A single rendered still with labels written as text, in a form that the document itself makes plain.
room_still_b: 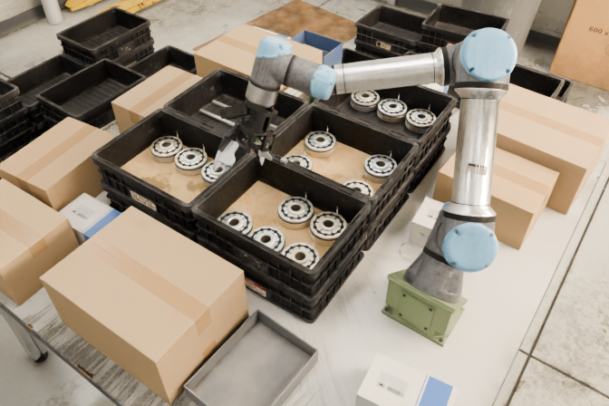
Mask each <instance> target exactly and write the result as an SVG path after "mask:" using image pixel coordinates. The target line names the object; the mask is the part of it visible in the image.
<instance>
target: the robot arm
mask: <svg viewBox="0 0 609 406"><path fill-rule="evenodd" d="M291 49H292V45H291V44H290V43H289V42H288V41H285V40H284V39H281V38H278V37H274V36H265V37H263V38H262V39H261V41H260V44H259V46H258V49H257V52H256V55H255V57H256V58H255V61H254V65H253V69H252V72H251V76H250V80H249V82H248V86H247V89H246V100H245V105H241V106H228V107H225V109H221V110H220V113H221V119H226V120H230V121H232V120H236V119H237V118H239V117H241V120H238V121H237V123H235V124H234V126H233V127H232V129H231V130H229V131H228V132H227V133H226V135H225V136H224V138H223V139H222V141H221V143H220V145H219V147H218V151H217V155H216V158H215V162H214V167H213V170H214V171H215V172H216V170H217V169H218V168H219V167H220V165H221V163H224V164H226V165H228V166H232V165H233V164H234V163H235V161H236V159H235V152H236V150H237V149H238V143H237V142H236V140H238V141H239V142H240V143H241V144H242V145H243V146H244V150H245V151H247V152H248V153H249V154H250V152H251V150H255V153H256V159H257V161H258V162H259V164H260V165H261V166H262V165H263V163H264V160H265V158H266V159H268V160H272V157H271V155H270V154H269V153H268V150H270V151H272V148H273V146H274V142H275V139H276V132H275V131H274V130H272V129H271V128H270V127H269V126H270V122H271V120H272V117H276V115H277V113H278V111H276V110H275V109H274V106H275V104H276V100H277V96H278V93H279V90H280V87H281V84H282V85H284V86H286V87H289V88H291V89H294V90H297V91H300V92H303V93H305V94H306V95H307V96H309V97H311V98H319V99H322V100H328V99H329V98H330V96H331V95H335V94H342V93H350V92H365V91H373V90H381V89H389V88H397V87H405V86H412V85H421V84H429V83H437V84H438V85H440V86H449V85H455V90H454V91H455V92H456V93H457V94H458V95H459V97H460V106H459V125H458V135H457V145H456V155H455V165H454V175H453V185H452V195H451V202H446V203H444V204H443V206H442V208H441V209H440V211H439V215H438V217H437V219H436V221H435V224H434V226H433V228H432V230H431V232H430V235H429V237H428V239H427V242H426V244H425V246H424V248H423V250H422V252H421V253H420V255H419V256H418V257H417V258H416V259H415V260H414V261H413V262H412V264H411V265H410V266H409V267H408V268H407V269H406V271H405V274H404V276H403V278H404V279H405V280H406V281H407V282H408V283H409V284H410V285H412V286H413V287H415V288H417V289H418V290H420V291H422V292H423V293H424V294H426V295H430V296H432V297H434V298H436V299H439V300H441V301H444V302H447V303H451V304H457V303H458V302H459V300H460V297H461V293H462V285H463V276H464V272H467V273H475V272H478V271H481V270H483V269H485V268H487V267H488V266H490V265H491V264H492V262H493V261H494V260H495V258H496V256H497V253H498V241H497V238H496V236H495V234H494V233H495V223H496V213H495V211H494V210H493V209H492V208H491V207H490V197H491V188H492V179H493V169H494V159H495V150H496V141H497V132H498V115H499V105H500V100H501V99H502V98H503V97H504V96H505V95H506V94H507V93H508V86H509V79H510V73H511V72H512V71H513V69H514V67H515V65H516V62H517V47H516V44H515V42H514V40H513V39H512V38H511V37H510V36H509V35H508V34H507V33H506V32H504V31H502V30H500V29H497V28H483V29H479V30H477V31H474V32H472V33H471V34H469V35H468V36H467V37H466V38H465V39H464V41H462V42H460V43H456V44H453V45H450V46H445V47H439V48H438V49H437V50H436V51H435V52H434V53H422V54H414V55H407V56H400V57H392V58H385V59H378V60H370V61H363V62H356V63H342V64H335V65H324V64H320V63H316V62H313V61H310V60H307V59H305V58H302V57H299V56H297V55H294V54H292V53H291V52H292V51H291ZM245 116H246V117H245ZM272 136H273V137H274V139H273V142H272V145H271V146H270V142H271V139H272Z"/></svg>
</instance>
